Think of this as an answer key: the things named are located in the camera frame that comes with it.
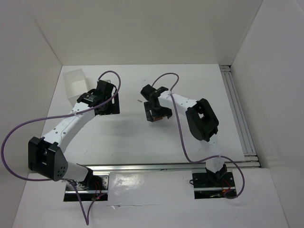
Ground U-shaped brown wood block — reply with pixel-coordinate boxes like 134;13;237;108
152;117;163;122

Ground white perforated plastic box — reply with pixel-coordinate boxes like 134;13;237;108
63;69;89;106

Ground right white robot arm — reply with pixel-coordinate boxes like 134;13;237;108
140;85;227;184

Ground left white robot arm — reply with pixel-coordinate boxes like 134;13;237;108
28;80;120;189

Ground white front cover board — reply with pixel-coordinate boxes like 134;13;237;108
108;171;194;206

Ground front aluminium rail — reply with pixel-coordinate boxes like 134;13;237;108
37;161;259;173

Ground aluminium rail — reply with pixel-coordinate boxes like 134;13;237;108
37;161;259;173
219;65;257;157

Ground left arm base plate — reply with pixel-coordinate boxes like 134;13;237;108
70;174;109;193

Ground right side aluminium rail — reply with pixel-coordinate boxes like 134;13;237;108
219;65;257;157

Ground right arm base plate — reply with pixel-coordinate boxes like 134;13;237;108
192;172;235;189

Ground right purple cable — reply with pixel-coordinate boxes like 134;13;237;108
152;73;246;199

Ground purple cable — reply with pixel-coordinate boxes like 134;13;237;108
0;70;122;225
152;73;246;199

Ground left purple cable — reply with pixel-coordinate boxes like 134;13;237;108
0;70;122;225

